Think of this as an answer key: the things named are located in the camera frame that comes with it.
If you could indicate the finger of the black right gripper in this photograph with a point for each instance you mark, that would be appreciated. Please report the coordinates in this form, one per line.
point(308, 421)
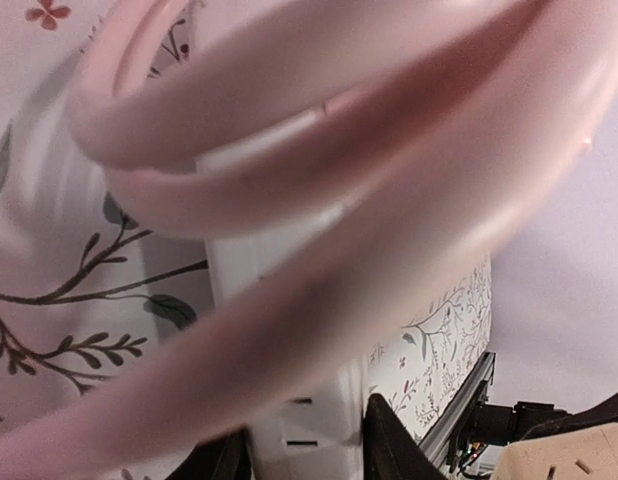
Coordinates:
point(604, 413)

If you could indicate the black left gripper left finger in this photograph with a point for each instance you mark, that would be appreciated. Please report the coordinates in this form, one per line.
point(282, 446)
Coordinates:
point(226, 458)

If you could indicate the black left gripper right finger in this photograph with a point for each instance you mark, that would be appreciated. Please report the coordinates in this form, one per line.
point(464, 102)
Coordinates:
point(389, 452)

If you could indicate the beige cube adapter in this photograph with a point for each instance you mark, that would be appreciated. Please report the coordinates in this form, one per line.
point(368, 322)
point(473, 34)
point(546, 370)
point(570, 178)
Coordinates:
point(588, 454)

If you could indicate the white power strip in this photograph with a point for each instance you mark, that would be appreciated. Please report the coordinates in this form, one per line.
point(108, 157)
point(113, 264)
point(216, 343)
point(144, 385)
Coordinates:
point(318, 433)

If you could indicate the floral patterned table mat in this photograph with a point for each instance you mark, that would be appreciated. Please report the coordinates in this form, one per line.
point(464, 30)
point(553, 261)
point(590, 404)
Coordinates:
point(85, 292)

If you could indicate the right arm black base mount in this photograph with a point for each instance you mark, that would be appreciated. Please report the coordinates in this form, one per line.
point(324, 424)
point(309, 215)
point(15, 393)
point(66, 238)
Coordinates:
point(496, 425)

